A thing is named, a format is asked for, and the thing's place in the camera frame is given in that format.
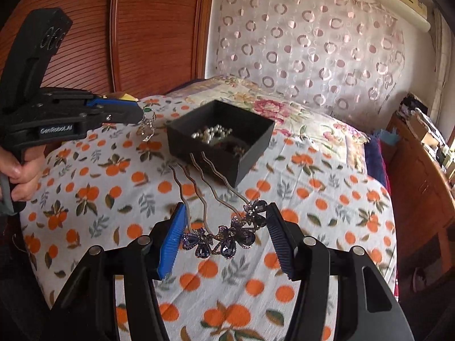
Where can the clutter on cabinet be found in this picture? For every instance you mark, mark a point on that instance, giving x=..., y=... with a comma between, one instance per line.
x=413, y=113

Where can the purple flower hair fork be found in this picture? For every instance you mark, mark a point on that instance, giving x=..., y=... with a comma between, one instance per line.
x=229, y=219

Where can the wooden side cabinet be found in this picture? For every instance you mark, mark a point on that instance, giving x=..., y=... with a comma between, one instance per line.
x=422, y=204

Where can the wooden headboard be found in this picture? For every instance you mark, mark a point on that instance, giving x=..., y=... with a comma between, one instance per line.
x=141, y=47

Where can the dark blue blanket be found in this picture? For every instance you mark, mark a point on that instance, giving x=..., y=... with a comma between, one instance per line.
x=375, y=164

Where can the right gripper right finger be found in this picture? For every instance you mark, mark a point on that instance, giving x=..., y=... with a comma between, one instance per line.
x=287, y=239

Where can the orange print white blanket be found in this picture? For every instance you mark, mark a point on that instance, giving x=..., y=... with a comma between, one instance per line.
x=226, y=283

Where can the left hand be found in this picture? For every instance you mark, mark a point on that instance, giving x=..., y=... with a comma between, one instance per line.
x=24, y=176

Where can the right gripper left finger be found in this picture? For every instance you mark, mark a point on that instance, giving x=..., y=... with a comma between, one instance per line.
x=166, y=238

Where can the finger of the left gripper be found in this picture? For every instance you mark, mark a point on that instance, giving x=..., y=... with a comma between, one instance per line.
x=122, y=114
x=111, y=104

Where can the black jewelry box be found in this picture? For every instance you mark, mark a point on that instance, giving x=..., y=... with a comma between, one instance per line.
x=233, y=138

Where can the sheer circle pattern curtain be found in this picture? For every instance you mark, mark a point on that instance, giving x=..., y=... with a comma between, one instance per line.
x=340, y=57

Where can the floral quilt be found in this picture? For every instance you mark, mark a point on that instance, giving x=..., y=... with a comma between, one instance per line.
x=328, y=135

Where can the yellow plush toy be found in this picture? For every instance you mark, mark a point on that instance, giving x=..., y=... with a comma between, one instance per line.
x=121, y=96

